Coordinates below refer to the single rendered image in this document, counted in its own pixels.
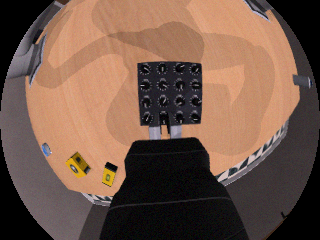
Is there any yellow pocket level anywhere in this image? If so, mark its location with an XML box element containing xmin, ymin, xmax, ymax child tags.
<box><xmin>101</xmin><ymin>161</ymin><xmax>119</xmax><ymax>187</ymax></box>

